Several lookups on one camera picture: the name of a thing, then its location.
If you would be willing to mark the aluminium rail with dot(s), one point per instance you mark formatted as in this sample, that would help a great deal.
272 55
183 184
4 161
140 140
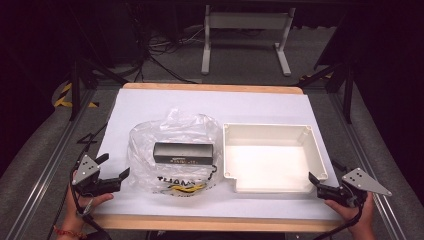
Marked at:
50 166
366 163

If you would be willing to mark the black tripod stand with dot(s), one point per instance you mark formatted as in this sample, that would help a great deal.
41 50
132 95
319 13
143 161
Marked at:
348 96
76 90

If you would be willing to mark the black rectangular box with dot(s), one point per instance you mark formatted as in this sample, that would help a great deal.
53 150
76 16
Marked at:
183 154

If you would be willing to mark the white metal stand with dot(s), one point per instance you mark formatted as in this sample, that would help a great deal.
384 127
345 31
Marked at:
206 50

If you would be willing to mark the white table sheet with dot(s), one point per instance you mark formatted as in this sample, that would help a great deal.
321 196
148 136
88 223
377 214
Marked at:
200 103

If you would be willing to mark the person's right hand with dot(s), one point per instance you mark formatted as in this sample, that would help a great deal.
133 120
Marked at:
355 215

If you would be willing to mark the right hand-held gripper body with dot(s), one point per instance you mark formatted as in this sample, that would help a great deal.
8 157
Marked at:
361 182

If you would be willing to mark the yellow black floor tape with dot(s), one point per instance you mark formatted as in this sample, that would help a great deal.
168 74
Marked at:
63 103

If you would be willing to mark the person's left hand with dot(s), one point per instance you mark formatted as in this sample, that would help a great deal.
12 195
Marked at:
81 208

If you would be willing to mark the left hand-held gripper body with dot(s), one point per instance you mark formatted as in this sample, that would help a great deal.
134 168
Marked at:
87 168

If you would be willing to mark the clear plastic bag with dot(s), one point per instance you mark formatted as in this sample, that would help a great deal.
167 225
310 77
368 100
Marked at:
143 143

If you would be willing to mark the white plastic bin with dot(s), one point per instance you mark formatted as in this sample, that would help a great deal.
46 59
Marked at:
266 163

